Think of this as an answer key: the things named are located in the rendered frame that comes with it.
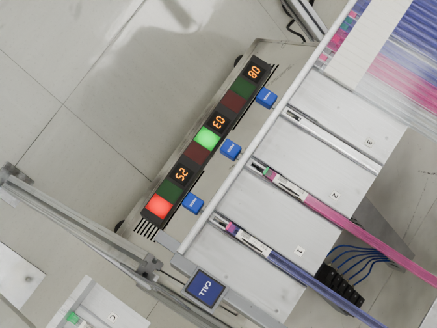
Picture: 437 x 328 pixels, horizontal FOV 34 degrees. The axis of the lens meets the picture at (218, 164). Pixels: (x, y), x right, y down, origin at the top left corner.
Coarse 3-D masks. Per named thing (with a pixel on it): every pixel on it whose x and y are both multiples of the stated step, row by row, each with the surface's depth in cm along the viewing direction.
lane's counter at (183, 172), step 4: (180, 164) 118; (176, 168) 118; (180, 168) 118; (184, 168) 118; (188, 168) 118; (172, 172) 117; (176, 172) 117; (180, 172) 117; (184, 172) 117; (188, 172) 117; (192, 172) 117; (172, 176) 117; (176, 176) 117; (180, 176) 117; (184, 176) 117; (188, 176) 117; (176, 180) 117; (180, 180) 117; (184, 180) 117; (188, 180) 117; (184, 184) 117
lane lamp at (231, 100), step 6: (228, 90) 121; (228, 96) 121; (234, 96) 121; (240, 96) 121; (222, 102) 121; (228, 102) 121; (234, 102) 121; (240, 102) 121; (234, 108) 120; (240, 108) 120
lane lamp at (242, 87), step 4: (236, 80) 122; (240, 80) 122; (244, 80) 122; (236, 84) 122; (240, 84) 122; (244, 84) 122; (248, 84) 122; (232, 88) 121; (236, 88) 121; (240, 88) 121; (244, 88) 121; (248, 88) 121; (252, 88) 121; (236, 92) 121; (240, 92) 121; (244, 92) 121; (248, 92) 121; (244, 96) 121; (248, 96) 121
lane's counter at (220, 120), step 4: (216, 112) 120; (212, 116) 120; (216, 116) 120; (220, 116) 120; (224, 116) 120; (208, 120) 120; (212, 120) 120; (216, 120) 120; (220, 120) 120; (224, 120) 120; (228, 120) 120; (208, 124) 120; (212, 124) 120; (216, 124) 120; (220, 124) 120; (224, 124) 120; (216, 128) 120; (220, 128) 120; (224, 128) 120; (220, 132) 119
